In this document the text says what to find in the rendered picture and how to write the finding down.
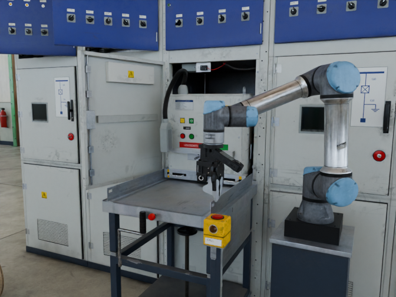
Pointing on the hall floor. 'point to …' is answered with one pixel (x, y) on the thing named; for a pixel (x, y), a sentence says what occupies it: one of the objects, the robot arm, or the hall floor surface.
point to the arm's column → (307, 273)
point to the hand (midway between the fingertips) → (217, 198)
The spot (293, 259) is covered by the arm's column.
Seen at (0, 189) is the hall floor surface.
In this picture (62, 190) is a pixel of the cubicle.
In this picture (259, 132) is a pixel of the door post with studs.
